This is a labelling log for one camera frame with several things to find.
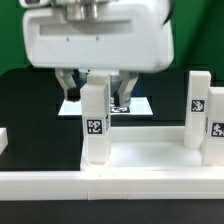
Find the white desk top tray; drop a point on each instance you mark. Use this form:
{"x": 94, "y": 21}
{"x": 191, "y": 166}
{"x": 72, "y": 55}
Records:
{"x": 148, "y": 147}

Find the white front fence bar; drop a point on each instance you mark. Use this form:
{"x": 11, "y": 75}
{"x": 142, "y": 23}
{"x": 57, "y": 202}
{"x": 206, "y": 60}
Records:
{"x": 16, "y": 186}

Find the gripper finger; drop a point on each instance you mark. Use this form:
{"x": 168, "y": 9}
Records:
{"x": 65, "y": 79}
{"x": 122, "y": 97}

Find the white left fence block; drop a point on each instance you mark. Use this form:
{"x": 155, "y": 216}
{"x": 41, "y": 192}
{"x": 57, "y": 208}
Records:
{"x": 3, "y": 139}

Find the fiducial marker sheet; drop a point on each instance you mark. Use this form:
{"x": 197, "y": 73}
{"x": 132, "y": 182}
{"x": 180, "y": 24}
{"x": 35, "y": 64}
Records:
{"x": 139, "y": 106}

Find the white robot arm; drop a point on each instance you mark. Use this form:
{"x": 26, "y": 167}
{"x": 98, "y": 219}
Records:
{"x": 127, "y": 36}

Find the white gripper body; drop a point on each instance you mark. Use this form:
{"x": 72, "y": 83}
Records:
{"x": 128, "y": 35}

